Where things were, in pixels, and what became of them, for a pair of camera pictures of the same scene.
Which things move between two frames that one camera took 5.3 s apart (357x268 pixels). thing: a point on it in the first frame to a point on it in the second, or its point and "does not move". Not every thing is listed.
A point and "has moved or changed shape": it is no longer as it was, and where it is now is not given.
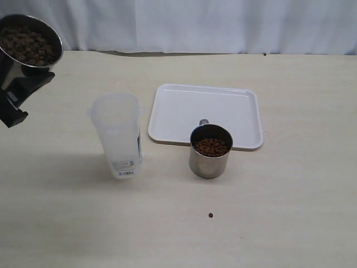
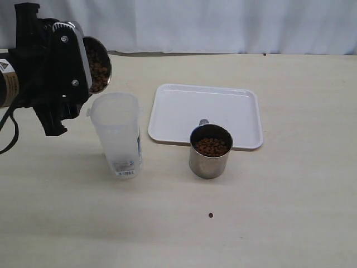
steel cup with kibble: [210, 146] does not move
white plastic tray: [176, 109] does not move
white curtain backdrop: [241, 27] does not move
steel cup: [29, 42] has moved or changed shape
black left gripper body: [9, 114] to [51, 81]
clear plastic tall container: [117, 117] does not move
